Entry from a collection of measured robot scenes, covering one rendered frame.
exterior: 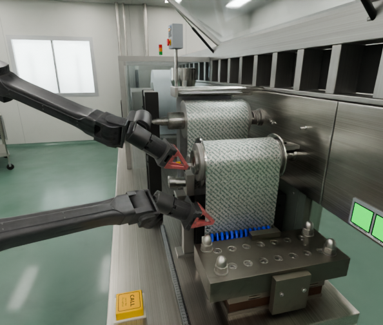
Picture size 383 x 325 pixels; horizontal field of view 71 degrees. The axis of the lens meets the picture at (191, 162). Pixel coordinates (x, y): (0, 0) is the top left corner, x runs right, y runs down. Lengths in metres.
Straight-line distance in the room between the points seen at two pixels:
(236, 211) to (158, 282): 0.32
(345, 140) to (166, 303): 0.64
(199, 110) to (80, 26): 5.50
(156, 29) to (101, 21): 1.10
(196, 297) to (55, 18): 6.04
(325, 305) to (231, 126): 0.63
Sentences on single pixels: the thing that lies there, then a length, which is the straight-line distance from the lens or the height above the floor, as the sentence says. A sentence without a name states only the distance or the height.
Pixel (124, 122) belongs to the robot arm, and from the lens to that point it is 0.75.
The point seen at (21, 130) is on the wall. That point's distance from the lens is 6.72.
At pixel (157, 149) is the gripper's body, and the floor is 1.30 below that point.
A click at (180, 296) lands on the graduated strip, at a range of 0.86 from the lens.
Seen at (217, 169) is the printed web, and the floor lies 1.24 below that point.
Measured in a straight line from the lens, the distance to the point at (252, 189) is 0.84.
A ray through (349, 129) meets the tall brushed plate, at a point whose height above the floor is 1.38.
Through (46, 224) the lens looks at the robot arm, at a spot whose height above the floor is 1.22.
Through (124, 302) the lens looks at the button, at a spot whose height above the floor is 0.92.
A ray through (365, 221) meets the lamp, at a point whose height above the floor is 1.18.
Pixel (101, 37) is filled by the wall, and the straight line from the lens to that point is 6.30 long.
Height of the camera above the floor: 1.51
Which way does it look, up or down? 19 degrees down
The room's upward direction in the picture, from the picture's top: straight up
